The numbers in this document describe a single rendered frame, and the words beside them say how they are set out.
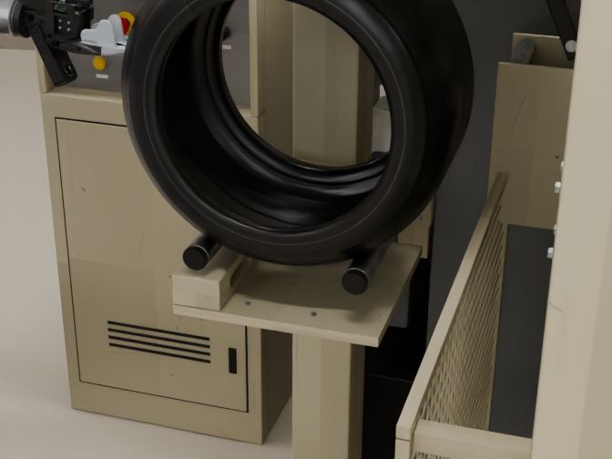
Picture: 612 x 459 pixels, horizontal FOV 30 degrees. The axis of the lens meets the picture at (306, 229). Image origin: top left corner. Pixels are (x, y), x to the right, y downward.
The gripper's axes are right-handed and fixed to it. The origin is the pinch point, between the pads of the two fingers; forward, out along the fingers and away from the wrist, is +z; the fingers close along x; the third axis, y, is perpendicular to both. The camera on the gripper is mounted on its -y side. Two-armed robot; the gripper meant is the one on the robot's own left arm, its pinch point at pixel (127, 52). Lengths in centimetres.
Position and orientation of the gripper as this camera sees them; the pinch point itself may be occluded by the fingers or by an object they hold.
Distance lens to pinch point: 197.5
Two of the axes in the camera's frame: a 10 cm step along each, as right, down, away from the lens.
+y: 1.3, -8.8, -4.6
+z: 9.5, 2.4, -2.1
